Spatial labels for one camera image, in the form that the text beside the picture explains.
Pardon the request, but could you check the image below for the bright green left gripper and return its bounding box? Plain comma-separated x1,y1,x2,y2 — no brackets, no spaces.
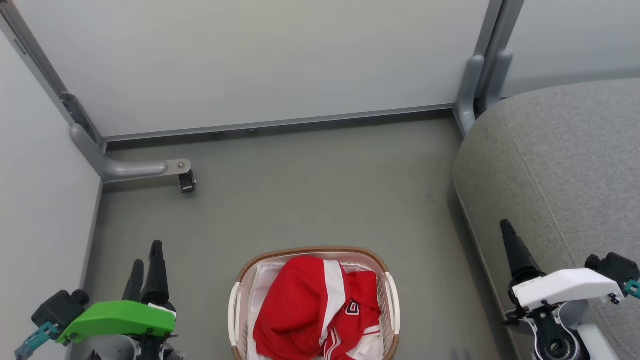
55,240,177,346

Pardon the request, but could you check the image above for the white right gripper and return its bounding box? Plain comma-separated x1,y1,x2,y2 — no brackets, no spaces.
499,218,625,313

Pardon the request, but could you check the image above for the red white sports jersey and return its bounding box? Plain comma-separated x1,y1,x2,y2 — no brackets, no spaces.
252,256,383,360

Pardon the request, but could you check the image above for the grey fabric sofa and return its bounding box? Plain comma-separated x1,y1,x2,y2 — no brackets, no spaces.
452,77,640,360

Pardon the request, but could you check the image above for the black caster wheel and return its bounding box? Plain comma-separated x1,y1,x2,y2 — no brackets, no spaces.
178,169,197,194

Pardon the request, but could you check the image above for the grey metal partition foot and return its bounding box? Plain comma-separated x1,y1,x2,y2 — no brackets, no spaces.
69,123,193,183

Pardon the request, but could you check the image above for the white laundry basket brown rim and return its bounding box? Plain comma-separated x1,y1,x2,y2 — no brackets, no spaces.
227,245,401,360

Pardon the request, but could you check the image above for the teal left camera cable plug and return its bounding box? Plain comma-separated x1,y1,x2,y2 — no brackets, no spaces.
14,321,59,360

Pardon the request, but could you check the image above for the grey metal partition post pair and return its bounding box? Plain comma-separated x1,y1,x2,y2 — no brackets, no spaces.
454,0,526,137

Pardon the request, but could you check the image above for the grey metal partition bottom rail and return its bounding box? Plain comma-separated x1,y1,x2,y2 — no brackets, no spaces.
102,103,457,144

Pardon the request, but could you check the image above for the grey metal partition corner post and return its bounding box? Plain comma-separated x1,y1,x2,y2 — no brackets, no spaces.
0,0,109,153

